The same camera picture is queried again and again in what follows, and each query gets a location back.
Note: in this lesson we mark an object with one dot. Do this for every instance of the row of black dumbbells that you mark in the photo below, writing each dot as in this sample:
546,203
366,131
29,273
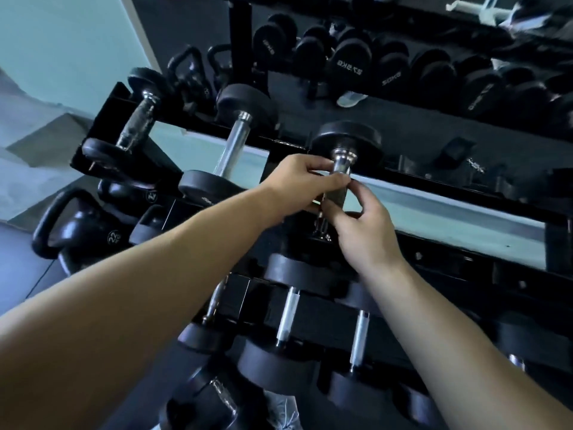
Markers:
273,367

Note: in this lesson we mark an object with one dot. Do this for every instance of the grey concrete steps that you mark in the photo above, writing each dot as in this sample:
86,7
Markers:
40,174

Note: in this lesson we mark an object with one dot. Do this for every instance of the black metal dumbbell rack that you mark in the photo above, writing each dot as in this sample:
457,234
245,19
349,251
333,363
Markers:
447,261

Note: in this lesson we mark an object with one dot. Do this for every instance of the medium black round dumbbell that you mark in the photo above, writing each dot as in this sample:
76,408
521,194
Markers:
233,143

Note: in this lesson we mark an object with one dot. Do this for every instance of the grey white sneaker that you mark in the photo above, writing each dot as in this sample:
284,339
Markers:
282,412

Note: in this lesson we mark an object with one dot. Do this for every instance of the black rubber floor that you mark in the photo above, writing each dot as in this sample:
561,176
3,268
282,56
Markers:
18,268

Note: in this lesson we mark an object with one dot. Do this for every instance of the small black round dumbbell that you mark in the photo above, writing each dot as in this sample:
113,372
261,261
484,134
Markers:
136,123
347,138

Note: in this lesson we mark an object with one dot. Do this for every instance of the person's right hand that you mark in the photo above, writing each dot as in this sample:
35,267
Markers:
367,241

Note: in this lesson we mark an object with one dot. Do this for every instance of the person's left forearm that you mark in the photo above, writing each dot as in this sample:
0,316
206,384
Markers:
134,304

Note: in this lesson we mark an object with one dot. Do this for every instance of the large wall mirror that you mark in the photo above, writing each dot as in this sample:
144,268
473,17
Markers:
425,129

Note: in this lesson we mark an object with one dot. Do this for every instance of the person's right forearm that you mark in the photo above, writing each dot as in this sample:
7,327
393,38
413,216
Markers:
447,344

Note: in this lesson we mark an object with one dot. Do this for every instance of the glossy black kettlebell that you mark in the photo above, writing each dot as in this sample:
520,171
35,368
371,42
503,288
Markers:
143,232
130,197
85,237

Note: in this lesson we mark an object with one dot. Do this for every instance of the person's left hand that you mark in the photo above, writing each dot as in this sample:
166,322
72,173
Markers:
300,188

